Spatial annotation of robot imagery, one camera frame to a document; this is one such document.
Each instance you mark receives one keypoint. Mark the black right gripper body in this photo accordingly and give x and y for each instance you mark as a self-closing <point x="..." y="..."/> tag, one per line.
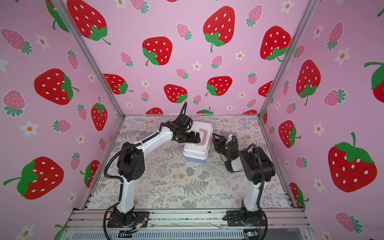
<point x="223" y="148"/>

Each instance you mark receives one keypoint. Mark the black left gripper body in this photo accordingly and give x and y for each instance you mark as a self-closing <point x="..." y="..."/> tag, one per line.
<point x="189" y="137"/>

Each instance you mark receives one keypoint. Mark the white lid blue tool box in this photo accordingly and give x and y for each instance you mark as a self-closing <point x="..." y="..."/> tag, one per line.
<point x="198" y="152"/>

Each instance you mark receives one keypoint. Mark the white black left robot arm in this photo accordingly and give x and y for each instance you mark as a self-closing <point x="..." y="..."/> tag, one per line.
<point x="128" y="164"/>

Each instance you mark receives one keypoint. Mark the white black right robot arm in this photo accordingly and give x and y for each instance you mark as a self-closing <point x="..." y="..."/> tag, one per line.
<point x="259" y="170"/>

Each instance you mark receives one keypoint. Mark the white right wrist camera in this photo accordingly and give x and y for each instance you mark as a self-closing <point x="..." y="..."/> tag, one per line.
<point x="230" y="138"/>

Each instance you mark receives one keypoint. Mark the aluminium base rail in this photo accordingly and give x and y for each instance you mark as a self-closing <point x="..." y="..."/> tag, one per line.
<point x="194" y="224"/>

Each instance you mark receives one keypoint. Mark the aluminium corner frame post right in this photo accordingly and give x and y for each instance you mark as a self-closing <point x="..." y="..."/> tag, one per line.
<point x="300" y="30"/>

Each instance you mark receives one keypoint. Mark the aluminium corner frame post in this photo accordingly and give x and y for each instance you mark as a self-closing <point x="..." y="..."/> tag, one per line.
<point x="300" y="30"/>
<point x="79" y="40"/>

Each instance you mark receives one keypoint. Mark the aluminium corner frame post left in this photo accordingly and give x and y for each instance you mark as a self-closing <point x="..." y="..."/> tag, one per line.
<point x="79" y="40"/>

